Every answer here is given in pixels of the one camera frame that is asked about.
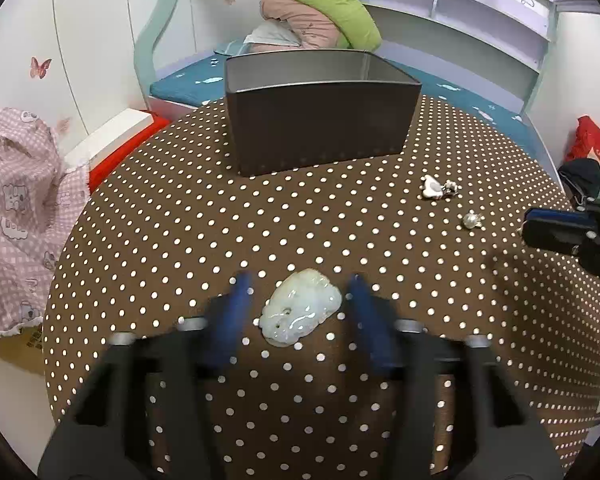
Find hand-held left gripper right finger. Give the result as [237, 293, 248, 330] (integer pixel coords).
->
[347, 272, 563, 480]

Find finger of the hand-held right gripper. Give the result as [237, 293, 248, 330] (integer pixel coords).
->
[522, 207, 599, 257]

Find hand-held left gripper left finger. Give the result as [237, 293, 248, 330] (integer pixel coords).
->
[37, 270, 253, 480]

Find pale green jade pendant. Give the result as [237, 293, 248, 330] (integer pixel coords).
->
[258, 268, 343, 347]

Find grey metal box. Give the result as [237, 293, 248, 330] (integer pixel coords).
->
[224, 49, 422, 177]

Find dark cloth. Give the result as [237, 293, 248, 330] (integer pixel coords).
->
[557, 158, 600, 201]

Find brown polka dot tablecloth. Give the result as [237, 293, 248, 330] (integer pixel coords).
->
[42, 92, 600, 480]

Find red bag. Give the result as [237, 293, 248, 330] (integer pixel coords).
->
[565, 115, 600, 166]

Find white shell pendant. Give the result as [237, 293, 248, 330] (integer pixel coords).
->
[420, 174, 445, 201]

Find red ottoman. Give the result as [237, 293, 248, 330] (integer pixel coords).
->
[87, 112, 172, 193]

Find cardboard box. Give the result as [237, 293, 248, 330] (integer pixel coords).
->
[0, 327, 46, 376]

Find white board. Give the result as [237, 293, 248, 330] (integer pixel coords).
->
[62, 108, 153, 168]

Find blue printed bed sheet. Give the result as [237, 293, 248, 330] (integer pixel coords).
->
[149, 40, 536, 131]

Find pink printed blanket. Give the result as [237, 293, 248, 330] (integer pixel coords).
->
[0, 107, 91, 346]

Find white pillow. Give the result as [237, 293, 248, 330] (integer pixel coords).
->
[243, 22, 301, 51]

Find pink quilt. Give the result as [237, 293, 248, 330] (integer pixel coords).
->
[259, 0, 353, 51]

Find white wardrobe doors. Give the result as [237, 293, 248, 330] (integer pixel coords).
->
[0, 0, 176, 161]

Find lilac wall shelf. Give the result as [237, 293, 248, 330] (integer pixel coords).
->
[270, 0, 561, 76]

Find teal bunk bed frame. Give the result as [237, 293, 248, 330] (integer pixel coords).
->
[132, 0, 600, 191]

